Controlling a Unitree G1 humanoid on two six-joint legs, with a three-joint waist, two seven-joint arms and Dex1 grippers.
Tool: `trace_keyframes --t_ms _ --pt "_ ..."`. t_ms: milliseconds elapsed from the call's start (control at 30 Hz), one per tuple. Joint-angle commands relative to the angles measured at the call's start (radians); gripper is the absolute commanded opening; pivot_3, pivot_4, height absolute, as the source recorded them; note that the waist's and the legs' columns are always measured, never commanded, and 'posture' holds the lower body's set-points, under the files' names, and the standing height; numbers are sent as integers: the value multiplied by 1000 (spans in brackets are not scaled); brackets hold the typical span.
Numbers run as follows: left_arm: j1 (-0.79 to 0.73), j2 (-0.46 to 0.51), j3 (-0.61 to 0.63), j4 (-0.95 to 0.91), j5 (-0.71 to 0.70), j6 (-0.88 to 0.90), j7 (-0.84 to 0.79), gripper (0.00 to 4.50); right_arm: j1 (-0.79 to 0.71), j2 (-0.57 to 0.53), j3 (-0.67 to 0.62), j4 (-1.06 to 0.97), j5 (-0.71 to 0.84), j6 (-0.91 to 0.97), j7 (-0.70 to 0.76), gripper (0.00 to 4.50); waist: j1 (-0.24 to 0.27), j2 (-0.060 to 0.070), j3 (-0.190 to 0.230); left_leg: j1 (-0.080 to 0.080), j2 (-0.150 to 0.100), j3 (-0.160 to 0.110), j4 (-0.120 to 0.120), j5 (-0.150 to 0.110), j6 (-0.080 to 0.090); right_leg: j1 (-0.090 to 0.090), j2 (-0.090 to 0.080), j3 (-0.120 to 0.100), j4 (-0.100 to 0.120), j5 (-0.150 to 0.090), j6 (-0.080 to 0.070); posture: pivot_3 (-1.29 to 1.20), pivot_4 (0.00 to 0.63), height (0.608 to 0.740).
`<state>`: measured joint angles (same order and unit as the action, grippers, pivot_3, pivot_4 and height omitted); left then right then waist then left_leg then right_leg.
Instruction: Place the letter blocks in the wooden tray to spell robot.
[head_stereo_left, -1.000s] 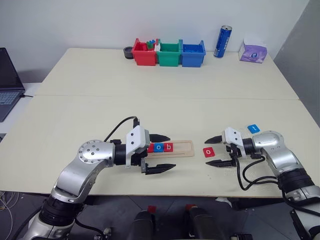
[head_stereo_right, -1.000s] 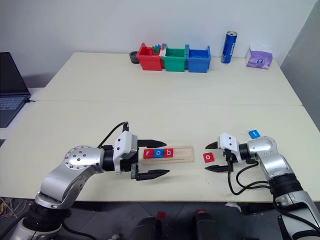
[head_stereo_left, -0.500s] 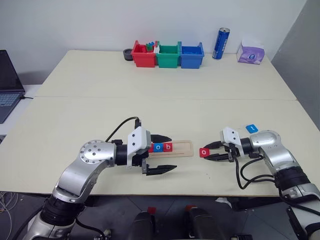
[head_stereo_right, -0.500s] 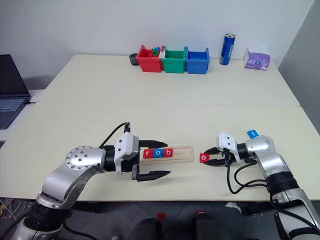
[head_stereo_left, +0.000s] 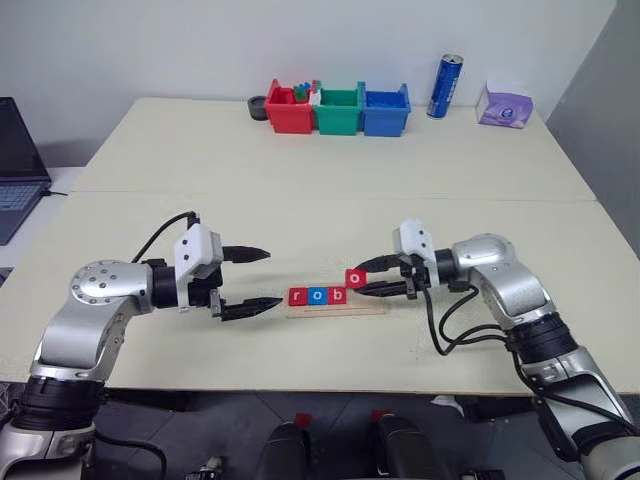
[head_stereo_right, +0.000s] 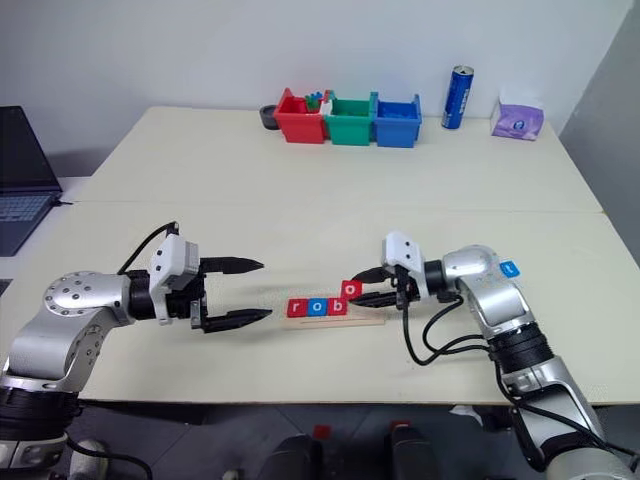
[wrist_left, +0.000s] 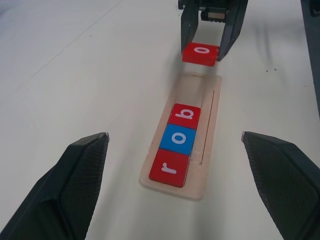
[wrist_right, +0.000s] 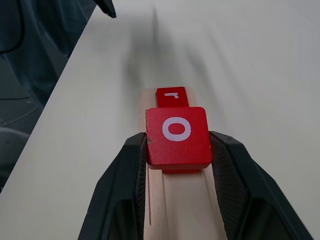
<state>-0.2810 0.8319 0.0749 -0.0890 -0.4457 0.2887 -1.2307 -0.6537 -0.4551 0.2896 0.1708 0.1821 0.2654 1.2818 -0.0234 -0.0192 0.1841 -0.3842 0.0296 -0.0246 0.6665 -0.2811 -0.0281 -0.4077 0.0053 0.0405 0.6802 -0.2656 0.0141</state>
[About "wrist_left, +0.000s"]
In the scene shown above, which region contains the blue tile letter o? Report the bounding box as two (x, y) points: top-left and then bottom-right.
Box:
(159, 124), (197, 157)

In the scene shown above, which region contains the light wooden letter tray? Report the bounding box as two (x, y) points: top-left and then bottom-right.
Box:
(138, 72), (223, 201)

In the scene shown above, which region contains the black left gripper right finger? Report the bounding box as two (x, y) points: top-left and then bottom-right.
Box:
(240, 130), (320, 240)

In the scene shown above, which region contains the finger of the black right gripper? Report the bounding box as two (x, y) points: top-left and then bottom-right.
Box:
(180, 2), (201, 55)
(216, 0), (249, 62)

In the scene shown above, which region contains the dark grey upright post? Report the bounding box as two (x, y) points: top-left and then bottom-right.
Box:
(300, 0), (320, 106)

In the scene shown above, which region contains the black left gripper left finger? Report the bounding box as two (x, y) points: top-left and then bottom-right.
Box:
(0, 131), (110, 240)

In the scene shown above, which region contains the red tile letter r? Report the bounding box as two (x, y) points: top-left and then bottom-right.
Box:
(148, 149), (190, 188)

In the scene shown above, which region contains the red tile letter b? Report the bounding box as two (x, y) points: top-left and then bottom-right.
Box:
(167, 103), (202, 131)

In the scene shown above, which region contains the red tile letter o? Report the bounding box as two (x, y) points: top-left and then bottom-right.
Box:
(181, 42), (221, 67)

